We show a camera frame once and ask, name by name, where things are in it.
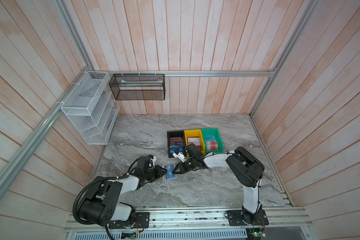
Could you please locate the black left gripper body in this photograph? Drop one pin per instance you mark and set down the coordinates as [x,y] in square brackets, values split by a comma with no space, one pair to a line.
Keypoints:
[152,173]

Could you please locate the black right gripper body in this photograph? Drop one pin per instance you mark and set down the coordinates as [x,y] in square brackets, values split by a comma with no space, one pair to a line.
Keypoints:
[191,162]

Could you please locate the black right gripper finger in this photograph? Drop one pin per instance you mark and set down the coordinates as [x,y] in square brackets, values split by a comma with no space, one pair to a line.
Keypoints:
[181,167]
[177,173]

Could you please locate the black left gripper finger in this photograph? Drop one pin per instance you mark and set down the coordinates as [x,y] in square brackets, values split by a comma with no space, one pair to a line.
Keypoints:
[161,171]
[156,178]

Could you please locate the beige leather card holder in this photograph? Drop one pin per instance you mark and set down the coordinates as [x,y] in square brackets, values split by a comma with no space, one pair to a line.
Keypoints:
[170,175]

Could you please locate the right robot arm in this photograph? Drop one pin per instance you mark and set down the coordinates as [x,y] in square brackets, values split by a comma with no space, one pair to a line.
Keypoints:
[248,171]

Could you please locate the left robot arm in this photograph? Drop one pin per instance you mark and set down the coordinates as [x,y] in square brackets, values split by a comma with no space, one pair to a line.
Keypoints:
[98,202]

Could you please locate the yellow plastic bin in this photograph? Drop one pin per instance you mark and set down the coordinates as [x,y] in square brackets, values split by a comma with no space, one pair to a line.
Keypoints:
[195,137]

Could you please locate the green plastic bin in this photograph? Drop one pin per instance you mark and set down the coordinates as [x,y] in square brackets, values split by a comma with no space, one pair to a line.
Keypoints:
[213,141]

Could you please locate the black plastic bin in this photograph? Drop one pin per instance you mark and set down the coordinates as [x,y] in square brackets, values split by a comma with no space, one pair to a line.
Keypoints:
[176,141]

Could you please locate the black wire mesh basket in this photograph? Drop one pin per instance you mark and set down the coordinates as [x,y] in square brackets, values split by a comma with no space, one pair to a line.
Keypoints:
[138,87]

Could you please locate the white wire mesh shelf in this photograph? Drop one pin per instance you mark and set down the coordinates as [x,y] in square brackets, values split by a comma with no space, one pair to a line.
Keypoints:
[91,108]

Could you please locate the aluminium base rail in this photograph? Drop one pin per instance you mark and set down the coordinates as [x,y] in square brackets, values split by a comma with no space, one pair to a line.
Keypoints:
[217,218]

